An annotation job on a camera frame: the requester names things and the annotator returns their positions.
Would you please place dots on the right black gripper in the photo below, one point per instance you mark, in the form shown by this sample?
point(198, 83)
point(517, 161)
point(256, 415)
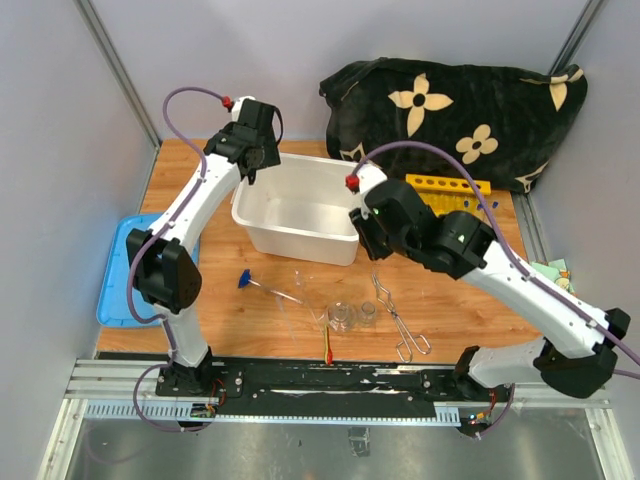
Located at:
point(363, 220)

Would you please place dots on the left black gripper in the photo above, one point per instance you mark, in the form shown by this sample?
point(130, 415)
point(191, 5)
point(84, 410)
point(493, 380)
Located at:
point(272, 157)

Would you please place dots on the yellow test tube rack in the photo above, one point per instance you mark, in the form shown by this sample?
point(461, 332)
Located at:
point(444, 194)

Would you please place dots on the white plastic bin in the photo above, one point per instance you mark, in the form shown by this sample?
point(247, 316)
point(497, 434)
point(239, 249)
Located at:
point(300, 209)

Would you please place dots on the small glass beaker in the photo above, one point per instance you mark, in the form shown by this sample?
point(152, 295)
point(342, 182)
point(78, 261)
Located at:
point(367, 314)

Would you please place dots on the glass conical flask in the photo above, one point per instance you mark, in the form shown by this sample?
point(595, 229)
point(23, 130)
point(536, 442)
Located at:
point(340, 316)

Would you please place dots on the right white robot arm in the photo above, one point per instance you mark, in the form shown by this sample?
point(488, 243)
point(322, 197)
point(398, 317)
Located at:
point(576, 351)

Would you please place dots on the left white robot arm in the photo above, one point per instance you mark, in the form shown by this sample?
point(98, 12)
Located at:
point(184, 221)

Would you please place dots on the metal crucible tongs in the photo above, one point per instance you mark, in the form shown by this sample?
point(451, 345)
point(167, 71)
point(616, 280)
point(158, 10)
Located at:
point(409, 343)

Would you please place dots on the clear plastic pipette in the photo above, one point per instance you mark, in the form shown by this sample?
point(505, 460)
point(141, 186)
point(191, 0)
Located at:
point(282, 308)

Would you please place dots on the black floral blanket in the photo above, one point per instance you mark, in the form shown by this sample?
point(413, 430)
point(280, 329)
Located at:
point(503, 124)

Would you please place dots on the green cartoon cloth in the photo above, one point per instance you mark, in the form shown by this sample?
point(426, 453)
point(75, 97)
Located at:
point(556, 271)

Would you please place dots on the blue plastic lid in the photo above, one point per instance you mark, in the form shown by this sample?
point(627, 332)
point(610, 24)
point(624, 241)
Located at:
point(115, 285)

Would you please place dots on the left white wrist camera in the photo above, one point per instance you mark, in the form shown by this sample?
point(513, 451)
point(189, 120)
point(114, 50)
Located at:
point(234, 105)

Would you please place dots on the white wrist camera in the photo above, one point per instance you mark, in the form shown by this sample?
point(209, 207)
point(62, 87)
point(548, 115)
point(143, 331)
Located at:
point(234, 105)
point(365, 179)

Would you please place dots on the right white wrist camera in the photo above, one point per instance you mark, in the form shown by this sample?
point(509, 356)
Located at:
point(365, 179)

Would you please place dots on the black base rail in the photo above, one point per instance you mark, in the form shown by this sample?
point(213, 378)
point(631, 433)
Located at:
point(312, 389)

